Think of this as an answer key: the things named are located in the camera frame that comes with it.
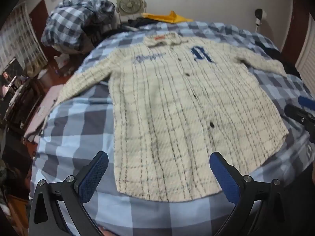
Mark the blue checkered bed blanket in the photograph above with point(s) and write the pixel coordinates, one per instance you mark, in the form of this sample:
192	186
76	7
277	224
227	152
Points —
81	132

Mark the bundled blue checkered quilt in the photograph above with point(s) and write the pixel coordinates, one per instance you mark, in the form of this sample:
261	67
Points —
66	24

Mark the beige box fan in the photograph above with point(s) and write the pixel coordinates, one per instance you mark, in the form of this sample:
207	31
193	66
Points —
129	3

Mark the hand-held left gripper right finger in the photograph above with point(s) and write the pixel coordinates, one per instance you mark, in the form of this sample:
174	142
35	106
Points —
225	179

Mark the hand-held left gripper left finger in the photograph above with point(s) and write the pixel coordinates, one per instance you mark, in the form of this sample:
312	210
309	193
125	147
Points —
94	177

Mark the dark cloth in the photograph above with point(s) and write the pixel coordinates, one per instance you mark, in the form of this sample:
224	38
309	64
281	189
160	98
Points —
137	23

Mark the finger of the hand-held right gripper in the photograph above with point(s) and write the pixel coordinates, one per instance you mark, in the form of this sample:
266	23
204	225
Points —
301	118
306	102

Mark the yellow cloth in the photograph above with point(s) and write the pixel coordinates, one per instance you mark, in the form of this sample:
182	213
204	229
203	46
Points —
172	17

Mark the pink floor mat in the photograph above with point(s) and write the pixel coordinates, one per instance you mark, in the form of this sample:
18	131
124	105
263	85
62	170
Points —
39	118

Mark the white louvered door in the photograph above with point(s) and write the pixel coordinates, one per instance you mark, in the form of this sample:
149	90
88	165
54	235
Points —
307	54

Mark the red-brown wooden door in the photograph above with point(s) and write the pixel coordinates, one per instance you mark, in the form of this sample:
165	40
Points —
39	12

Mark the cream striped knit cardigan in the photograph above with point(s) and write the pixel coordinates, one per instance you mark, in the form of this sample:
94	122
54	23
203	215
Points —
172	115

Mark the patterned window curtain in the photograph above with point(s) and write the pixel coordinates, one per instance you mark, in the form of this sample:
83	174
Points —
19	36

